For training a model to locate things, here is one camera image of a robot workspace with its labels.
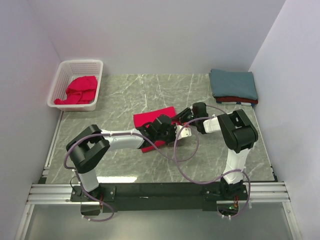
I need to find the red t-shirt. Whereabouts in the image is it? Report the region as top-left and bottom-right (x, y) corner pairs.
(54, 76), (98, 105)
(133, 106), (177, 153)
(214, 96), (259, 107)

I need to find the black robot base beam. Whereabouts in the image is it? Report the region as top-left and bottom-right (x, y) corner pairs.
(69, 181), (248, 214)

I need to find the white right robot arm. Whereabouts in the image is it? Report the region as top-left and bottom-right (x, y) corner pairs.
(172, 102), (259, 200)

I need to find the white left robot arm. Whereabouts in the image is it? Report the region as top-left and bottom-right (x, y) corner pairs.
(66, 115), (177, 201)

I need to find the folded red t-shirt in stack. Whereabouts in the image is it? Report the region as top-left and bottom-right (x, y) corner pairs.
(214, 96), (259, 107)

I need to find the folded teal t-shirt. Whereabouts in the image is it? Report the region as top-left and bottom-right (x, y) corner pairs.
(208, 68), (258, 100)

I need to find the red t-shirt in basket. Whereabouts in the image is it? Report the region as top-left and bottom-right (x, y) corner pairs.
(54, 76), (98, 105)

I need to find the white plastic laundry basket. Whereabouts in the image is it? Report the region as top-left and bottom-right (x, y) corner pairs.
(47, 59), (104, 112)

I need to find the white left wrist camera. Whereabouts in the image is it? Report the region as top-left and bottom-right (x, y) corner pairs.
(175, 124), (192, 140)

